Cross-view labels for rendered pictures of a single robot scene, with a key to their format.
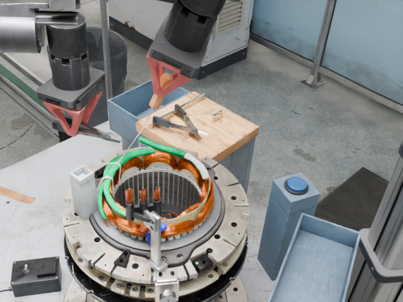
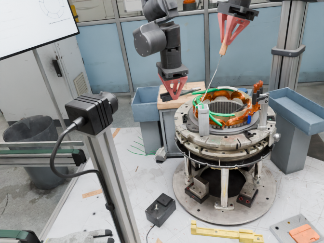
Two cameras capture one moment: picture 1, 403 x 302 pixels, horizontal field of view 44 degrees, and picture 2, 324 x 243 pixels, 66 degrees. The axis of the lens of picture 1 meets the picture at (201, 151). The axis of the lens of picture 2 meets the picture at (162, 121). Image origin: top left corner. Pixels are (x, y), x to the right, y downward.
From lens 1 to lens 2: 0.64 m
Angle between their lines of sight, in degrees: 26
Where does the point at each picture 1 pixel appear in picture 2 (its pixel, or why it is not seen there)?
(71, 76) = (179, 58)
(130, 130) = (151, 113)
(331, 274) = (293, 106)
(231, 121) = (192, 85)
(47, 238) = (139, 195)
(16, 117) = not seen: outside the picture
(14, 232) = not seen: hidden behind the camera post
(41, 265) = (162, 200)
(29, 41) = (163, 41)
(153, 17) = (40, 107)
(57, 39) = (174, 35)
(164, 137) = (178, 101)
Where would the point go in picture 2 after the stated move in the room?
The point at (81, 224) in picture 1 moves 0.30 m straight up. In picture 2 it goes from (210, 137) to (208, 30)
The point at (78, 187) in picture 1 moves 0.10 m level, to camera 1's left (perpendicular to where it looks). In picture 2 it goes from (207, 114) to (178, 129)
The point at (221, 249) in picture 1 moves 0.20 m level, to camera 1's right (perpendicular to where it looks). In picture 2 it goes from (269, 111) to (303, 90)
